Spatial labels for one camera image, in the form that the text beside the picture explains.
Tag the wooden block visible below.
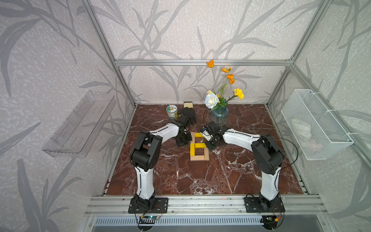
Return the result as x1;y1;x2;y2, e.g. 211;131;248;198
190;132;195;144
204;148;209;161
190;155;205;161

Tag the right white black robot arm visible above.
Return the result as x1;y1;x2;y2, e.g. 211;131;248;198
200;122;285;201

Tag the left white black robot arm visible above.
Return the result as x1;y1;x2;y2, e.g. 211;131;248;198
129;122;192;200

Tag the black glove on stand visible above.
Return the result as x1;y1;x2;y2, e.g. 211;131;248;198
178;101;197;126

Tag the green tin can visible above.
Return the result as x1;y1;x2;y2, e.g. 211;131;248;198
166;104;178;120

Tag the glass vase with flowers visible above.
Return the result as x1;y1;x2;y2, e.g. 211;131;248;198
205;67;244;127

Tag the white cloth in basket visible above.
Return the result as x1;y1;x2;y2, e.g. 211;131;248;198
291;118;323;152

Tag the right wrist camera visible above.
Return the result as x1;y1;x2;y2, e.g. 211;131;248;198
200;128;212;141

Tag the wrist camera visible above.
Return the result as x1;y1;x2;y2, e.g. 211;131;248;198
200;128;212;141
177;115;189;128

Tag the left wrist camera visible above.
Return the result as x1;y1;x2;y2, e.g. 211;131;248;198
177;115;189;128

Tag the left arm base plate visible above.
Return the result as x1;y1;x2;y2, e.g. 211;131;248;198
128;197;169;214

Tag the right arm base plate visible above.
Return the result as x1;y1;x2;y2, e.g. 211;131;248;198
244;195;286;214

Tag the white wire basket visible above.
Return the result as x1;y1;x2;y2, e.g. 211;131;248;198
281;89;354;160

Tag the aluminium front rail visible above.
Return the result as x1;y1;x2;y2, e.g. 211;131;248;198
85;194;328;217

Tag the clear acrylic wall shelf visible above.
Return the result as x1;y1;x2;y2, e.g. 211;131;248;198
42;90;117;158

